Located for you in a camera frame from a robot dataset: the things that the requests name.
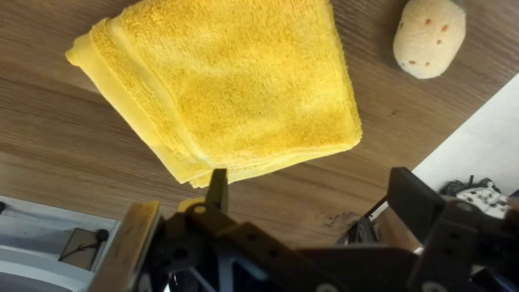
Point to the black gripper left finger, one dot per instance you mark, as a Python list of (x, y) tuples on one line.
[(217, 188)]

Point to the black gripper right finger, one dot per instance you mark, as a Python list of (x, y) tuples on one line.
[(410, 199)]

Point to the yellow terry towel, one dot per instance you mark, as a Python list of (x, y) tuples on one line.
[(231, 86)]

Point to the beige potato toy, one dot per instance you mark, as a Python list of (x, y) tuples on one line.
[(428, 37)]

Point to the white grey plastic housing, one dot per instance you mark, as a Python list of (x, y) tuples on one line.
[(32, 232)]

